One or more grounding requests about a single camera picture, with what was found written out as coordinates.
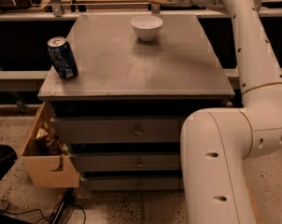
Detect metal shelf rail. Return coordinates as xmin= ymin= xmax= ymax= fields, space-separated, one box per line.
xmin=0 ymin=0 xmax=282 ymax=21

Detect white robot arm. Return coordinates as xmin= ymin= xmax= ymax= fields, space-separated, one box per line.
xmin=147 ymin=0 xmax=282 ymax=224

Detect bottom grey drawer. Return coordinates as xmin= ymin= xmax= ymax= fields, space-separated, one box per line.
xmin=80 ymin=175 xmax=183 ymax=191

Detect black floor cables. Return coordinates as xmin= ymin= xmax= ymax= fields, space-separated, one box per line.
xmin=0 ymin=189 xmax=87 ymax=224

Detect wooden side box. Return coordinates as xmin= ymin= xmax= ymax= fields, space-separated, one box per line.
xmin=21 ymin=104 xmax=79 ymax=188

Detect top grey drawer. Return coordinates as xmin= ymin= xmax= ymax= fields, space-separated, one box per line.
xmin=51 ymin=117 xmax=183 ymax=144

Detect snack bags in box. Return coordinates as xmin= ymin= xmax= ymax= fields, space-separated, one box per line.
xmin=35 ymin=121 xmax=68 ymax=156

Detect grey drawer cabinet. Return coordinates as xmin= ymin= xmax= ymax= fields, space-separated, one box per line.
xmin=39 ymin=15 xmax=233 ymax=185

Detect grey drawer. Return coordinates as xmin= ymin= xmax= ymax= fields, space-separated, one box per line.
xmin=70 ymin=152 xmax=180 ymax=172
xmin=51 ymin=117 xmax=183 ymax=144
xmin=80 ymin=175 xmax=183 ymax=191

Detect black chair seat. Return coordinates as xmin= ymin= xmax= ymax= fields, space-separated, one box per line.
xmin=0 ymin=145 xmax=17 ymax=181

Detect blue soda can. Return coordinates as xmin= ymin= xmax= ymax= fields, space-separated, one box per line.
xmin=48 ymin=36 xmax=78 ymax=79

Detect middle grey drawer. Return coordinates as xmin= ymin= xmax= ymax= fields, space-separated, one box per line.
xmin=70 ymin=152 xmax=180 ymax=172

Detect white ceramic bowl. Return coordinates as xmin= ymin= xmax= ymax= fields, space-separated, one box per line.
xmin=131 ymin=15 xmax=163 ymax=41

